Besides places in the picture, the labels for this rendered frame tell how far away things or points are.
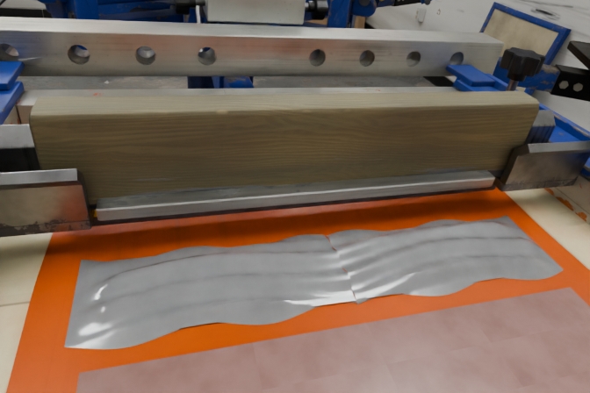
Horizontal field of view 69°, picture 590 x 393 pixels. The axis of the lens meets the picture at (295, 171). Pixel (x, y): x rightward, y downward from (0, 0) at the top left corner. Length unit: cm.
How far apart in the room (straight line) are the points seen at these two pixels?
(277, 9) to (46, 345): 44
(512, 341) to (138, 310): 24
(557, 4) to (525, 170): 254
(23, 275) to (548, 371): 34
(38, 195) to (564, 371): 35
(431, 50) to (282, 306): 43
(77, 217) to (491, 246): 31
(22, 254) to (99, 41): 26
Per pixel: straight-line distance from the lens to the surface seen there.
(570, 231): 46
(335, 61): 56
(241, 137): 30
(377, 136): 33
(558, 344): 35
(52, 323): 31
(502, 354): 32
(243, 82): 72
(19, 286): 33
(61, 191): 31
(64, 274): 33
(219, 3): 56
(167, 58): 52
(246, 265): 31
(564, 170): 47
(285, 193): 32
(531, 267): 39
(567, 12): 288
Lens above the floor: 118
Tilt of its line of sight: 33 degrees down
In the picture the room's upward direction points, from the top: 7 degrees clockwise
